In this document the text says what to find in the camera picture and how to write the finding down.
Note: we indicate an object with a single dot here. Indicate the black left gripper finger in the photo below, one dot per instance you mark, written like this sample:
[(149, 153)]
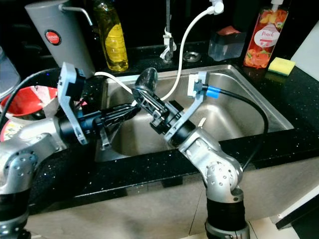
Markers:
[(122, 109), (120, 119)]

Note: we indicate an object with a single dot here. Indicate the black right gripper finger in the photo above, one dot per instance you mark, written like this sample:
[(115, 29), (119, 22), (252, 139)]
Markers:
[(153, 103), (151, 115)]

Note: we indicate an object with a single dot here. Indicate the metal spoon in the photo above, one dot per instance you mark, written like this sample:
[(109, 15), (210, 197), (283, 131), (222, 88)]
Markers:
[(148, 80)]

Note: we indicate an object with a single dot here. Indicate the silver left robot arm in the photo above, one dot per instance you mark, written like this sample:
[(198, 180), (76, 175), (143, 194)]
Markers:
[(30, 159)]

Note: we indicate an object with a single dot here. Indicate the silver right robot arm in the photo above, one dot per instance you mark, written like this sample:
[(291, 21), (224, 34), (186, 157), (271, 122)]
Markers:
[(217, 169)]

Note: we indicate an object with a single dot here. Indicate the chrome faucet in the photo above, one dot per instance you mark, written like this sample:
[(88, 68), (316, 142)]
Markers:
[(168, 45)]

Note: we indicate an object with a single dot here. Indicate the round metal hole cap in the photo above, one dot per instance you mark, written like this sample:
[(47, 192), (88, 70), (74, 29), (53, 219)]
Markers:
[(192, 57)]

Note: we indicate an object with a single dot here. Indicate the yellow dish soap bottle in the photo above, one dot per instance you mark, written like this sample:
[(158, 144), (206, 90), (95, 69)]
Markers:
[(113, 47)]

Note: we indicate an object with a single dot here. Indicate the red bowl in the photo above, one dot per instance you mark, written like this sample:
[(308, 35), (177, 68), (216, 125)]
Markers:
[(30, 102)]

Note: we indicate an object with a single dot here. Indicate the stainless steel sink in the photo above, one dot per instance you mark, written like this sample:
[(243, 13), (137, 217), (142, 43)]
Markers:
[(244, 107)]

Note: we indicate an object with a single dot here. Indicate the red rimmed floral plate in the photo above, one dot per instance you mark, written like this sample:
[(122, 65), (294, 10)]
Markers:
[(12, 130)]

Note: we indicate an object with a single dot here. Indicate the clear plastic sponge box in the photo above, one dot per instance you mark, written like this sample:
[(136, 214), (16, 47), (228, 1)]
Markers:
[(225, 49)]

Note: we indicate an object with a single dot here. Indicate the beige cabinet front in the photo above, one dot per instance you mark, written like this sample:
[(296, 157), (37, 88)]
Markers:
[(129, 209)]

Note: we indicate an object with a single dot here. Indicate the silver metal pot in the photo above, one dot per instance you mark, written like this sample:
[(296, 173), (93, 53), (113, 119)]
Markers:
[(4, 69)]

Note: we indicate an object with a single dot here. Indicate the red sponge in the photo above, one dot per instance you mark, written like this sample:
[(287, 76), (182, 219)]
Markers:
[(228, 30)]

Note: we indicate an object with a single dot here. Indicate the grey container with spout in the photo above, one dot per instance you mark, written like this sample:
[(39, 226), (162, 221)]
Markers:
[(45, 20)]

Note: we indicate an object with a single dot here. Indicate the red peach soap bottle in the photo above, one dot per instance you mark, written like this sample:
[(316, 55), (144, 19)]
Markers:
[(265, 40)]

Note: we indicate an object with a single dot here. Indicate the yellow green sponge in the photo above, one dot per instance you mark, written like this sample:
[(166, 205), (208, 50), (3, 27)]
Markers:
[(281, 65)]

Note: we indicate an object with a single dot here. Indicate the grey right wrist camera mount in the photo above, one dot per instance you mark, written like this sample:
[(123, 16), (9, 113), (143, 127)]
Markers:
[(197, 84)]

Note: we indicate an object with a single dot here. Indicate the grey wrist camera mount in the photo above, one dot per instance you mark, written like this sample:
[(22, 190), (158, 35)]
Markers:
[(67, 84), (197, 84)]

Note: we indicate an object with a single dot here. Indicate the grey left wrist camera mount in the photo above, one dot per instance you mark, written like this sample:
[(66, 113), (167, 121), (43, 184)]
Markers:
[(67, 84)]

